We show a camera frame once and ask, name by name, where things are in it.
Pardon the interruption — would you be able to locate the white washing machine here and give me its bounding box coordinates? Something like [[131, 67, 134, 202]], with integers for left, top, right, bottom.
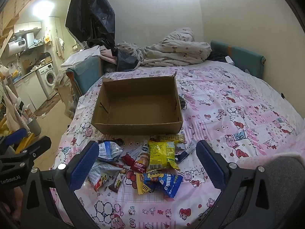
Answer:
[[37, 63, 58, 99]]

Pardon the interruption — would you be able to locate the white red snack packet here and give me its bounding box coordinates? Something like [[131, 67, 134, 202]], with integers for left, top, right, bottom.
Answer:
[[87, 161, 129, 192]]

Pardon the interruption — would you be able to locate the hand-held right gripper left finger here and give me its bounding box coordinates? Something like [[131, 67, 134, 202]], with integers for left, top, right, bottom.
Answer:
[[21, 141, 100, 229]]

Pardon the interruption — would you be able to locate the wooden staircase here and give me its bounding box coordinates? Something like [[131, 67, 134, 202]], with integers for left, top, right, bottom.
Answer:
[[0, 0, 79, 53]]

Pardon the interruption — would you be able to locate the brown cardboard box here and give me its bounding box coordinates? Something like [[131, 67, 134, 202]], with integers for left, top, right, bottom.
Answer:
[[91, 73, 183, 135]]

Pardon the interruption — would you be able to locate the navy blue small packet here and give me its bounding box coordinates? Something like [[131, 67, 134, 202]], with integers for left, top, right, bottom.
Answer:
[[175, 151, 189, 164], [182, 141, 198, 154]]

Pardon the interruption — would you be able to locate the teal padded bed panel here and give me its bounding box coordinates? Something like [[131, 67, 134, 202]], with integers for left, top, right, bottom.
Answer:
[[66, 57, 103, 96], [210, 40, 266, 79]]

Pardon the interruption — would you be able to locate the white hanging towel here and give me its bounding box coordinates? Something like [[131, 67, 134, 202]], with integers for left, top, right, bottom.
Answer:
[[3, 85, 30, 131]]

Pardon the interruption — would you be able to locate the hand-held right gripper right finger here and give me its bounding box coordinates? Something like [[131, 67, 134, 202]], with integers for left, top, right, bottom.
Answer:
[[196, 139, 290, 229]]

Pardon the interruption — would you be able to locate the grey bin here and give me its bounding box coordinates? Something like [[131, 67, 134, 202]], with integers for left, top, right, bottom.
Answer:
[[27, 117, 42, 135]]

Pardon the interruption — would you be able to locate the dark blue bag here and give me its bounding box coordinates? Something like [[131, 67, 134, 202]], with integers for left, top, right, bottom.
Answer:
[[116, 49, 141, 72]]

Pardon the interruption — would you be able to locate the tan cracker packet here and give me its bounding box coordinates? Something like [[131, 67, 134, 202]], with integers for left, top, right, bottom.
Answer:
[[158, 134, 186, 144]]

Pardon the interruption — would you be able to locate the red candy packet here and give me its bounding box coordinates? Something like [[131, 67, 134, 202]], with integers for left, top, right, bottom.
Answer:
[[121, 154, 135, 166]]

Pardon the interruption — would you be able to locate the blue white snack packet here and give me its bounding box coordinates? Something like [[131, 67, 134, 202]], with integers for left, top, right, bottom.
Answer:
[[98, 141, 124, 161]]

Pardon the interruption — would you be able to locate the pink garment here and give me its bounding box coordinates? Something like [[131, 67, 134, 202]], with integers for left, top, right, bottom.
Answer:
[[100, 49, 118, 65]]

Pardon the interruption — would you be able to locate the small brown chocolate packet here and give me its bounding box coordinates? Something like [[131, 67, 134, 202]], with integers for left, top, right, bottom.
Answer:
[[108, 173, 124, 193]]

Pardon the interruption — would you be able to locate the white kitchen base cabinet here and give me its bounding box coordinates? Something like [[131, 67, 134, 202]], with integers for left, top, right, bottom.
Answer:
[[13, 73, 48, 110]]

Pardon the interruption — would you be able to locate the crumpled printed duvet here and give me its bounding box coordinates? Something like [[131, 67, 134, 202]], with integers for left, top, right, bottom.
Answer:
[[116, 27, 212, 67]]

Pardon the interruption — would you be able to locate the white clothes pile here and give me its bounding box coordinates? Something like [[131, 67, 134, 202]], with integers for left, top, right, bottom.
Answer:
[[61, 46, 102, 68]]

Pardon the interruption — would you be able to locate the white wall cabinet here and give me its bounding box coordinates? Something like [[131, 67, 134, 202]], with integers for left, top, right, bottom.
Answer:
[[14, 21, 42, 34]]

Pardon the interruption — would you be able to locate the patterned floor mat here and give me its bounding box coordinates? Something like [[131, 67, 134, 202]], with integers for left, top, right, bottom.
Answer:
[[35, 93, 62, 116]]

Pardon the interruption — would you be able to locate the white water heater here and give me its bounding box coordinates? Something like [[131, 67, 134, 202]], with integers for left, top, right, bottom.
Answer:
[[5, 39, 26, 56]]

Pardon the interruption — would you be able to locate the yellow black snack packet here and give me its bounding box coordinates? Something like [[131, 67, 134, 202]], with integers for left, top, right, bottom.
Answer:
[[136, 172, 153, 195]]

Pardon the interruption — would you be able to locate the pink printed bedsheet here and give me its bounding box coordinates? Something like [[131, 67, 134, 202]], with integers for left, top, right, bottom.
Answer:
[[49, 61, 305, 229]]

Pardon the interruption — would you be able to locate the dark clothing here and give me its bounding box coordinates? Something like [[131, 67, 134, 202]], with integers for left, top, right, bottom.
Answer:
[[206, 51, 235, 64]]

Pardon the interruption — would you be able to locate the white hanging cloth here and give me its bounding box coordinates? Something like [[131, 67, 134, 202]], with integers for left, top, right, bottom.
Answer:
[[54, 37, 65, 58]]

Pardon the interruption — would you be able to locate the white red cartoon snack bar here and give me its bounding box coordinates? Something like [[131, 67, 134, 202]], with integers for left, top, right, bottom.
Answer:
[[133, 141, 151, 173]]

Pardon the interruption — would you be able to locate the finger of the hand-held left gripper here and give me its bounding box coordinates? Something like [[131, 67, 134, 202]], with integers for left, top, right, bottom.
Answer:
[[0, 127, 27, 149], [14, 135, 52, 163]]

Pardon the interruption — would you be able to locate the black hanging garment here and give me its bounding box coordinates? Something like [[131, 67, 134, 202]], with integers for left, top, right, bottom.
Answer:
[[65, 0, 116, 49]]

